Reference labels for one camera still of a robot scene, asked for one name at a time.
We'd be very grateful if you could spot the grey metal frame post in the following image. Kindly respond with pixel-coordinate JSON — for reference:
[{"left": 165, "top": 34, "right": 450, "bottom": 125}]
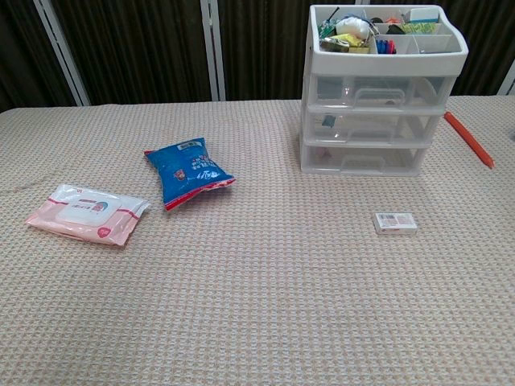
[
  {"left": 495, "top": 60, "right": 515, "bottom": 97},
  {"left": 200, "top": 0, "right": 226, "bottom": 102},
  {"left": 31, "top": 0, "right": 90, "bottom": 107}
]

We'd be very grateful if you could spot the yellow packet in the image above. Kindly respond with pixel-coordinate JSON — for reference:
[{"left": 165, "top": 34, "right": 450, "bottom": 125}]
[{"left": 332, "top": 34, "right": 363, "bottom": 49}]

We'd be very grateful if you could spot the pink wet wipes pack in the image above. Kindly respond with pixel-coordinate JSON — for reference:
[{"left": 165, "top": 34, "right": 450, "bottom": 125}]
[{"left": 24, "top": 183, "right": 152, "bottom": 247}]

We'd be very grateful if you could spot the white box with blue print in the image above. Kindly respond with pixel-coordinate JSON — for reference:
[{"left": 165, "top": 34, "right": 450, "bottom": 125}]
[{"left": 404, "top": 10, "right": 440, "bottom": 24}]

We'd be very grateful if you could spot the clear drawer with blue item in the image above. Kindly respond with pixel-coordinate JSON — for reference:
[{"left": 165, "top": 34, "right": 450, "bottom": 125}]
[{"left": 306, "top": 108, "right": 440, "bottom": 146}]

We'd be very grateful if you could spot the small white cardboard box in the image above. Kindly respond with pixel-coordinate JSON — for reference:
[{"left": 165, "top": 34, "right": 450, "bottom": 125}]
[{"left": 374, "top": 211, "right": 418, "bottom": 236}]

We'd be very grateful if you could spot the white drawer organizer box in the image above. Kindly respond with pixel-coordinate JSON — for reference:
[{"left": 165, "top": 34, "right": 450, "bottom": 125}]
[{"left": 299, "top": 4, "right": 471, "bottom": 177}]

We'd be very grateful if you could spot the white crumpled bag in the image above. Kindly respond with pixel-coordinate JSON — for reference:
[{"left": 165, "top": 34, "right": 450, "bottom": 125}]
[{"left": 335, "top": 15, "right": 370, "bottom": 37}]

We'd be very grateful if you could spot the beige woven tablecloth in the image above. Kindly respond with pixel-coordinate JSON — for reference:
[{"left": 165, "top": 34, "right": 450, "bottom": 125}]
[{"left": 0, "top": 95, "right": 515, "bottom": 386}]

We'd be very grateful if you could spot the shiny colourful candy packet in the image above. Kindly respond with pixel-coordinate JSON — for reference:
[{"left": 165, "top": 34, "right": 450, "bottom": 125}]
[{"left": 320, "top": 38, "right": 350, "bottom": 53}]

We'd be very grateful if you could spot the blue snack bag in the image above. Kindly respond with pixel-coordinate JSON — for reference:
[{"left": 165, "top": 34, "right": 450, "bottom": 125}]
[{"left": 143, "top": 137, "right": 236, "bottom": 212}]

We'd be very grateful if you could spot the orange-red pen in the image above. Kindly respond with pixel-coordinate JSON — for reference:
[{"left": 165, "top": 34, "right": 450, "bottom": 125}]
[{"left": 443, "top": 111, "right": 494, "bottom": 170}]

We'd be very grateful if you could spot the clear drawer nearly empty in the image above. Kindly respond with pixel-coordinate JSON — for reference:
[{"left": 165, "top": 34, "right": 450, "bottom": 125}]
[{"left": 304, "top": 143, "right": 428, "bottom": 175}]

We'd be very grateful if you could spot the green blue flat packet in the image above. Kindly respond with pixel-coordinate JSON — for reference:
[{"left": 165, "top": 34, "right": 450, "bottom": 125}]
[{"left": 398, "top": 23, "right": 442, "bottom": 35}]

